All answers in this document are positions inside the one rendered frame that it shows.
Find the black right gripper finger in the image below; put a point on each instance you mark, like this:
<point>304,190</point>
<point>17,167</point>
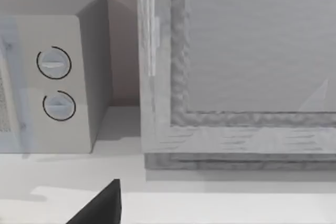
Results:
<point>105,205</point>

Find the pale round microwave knob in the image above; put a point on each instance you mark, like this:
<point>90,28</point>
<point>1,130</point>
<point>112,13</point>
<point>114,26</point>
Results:
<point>59,105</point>
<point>53,62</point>

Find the pale microwave oven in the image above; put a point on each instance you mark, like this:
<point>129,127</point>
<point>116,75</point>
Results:
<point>86,77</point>

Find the grey cabinet door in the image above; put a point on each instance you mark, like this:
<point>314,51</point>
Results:
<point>257,45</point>

